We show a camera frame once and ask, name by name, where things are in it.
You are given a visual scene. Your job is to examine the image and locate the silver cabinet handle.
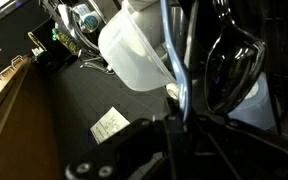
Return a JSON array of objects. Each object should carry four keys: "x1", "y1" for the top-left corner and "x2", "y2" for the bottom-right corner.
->
[
  {"x1": 11, "y1": 54, "x2": 24, "y2": 67},
  {"x1": 0, "y1": 65, "x2": 12, "y2": 82}
]

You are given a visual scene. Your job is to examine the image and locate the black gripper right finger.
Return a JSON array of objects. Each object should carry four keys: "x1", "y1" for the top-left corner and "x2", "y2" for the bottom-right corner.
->
[{"x1": 183, "y1": 111, "x2": 288, "y2": 180}]

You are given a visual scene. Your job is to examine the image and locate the white soap pump bottle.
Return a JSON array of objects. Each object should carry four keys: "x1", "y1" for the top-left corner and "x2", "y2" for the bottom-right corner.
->
[{"x1": 71, "y1": 3, "x2": 102, "y2": 34}]

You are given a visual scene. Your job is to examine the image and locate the green capped dish soap bottle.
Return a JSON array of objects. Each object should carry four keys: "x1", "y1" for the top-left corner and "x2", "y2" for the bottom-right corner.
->
[{"x1": 51, "y1": 27, "x2": 82, "y2": 57}]

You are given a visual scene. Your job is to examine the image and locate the white paper towel roll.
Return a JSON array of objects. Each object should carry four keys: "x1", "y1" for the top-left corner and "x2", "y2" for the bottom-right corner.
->
[{"x1": 228, "y1": 71, "x2": 277, "y2": 131}]

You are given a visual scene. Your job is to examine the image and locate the black wire dish rack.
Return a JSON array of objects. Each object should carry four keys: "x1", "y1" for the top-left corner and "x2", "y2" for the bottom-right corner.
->
[{"x1": 163, "y1": 0, "x2": 288, "y2": 141}]

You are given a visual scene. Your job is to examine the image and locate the clear plastic food container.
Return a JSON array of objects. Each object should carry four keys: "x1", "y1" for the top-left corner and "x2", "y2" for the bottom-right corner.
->
[{"x1": 97, "y1": 0, "x2": 178, "y2": 93}]

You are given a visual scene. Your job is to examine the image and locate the white paper note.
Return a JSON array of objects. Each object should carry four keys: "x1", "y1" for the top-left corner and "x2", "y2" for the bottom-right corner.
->
[{"x1": 90, "y1": 106, "x2": 131, "y2": 145}]

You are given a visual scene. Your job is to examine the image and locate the black plastic utensil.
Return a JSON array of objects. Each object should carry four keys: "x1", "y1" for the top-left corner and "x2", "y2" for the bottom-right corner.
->
[{"x1": 203, "y1": 0, "x2": 267, "y2": 115}]

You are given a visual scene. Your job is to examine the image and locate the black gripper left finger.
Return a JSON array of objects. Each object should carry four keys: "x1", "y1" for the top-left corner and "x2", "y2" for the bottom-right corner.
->
[{"x1": 65, "y1": 114, "x2": 187, "y2": 180}]

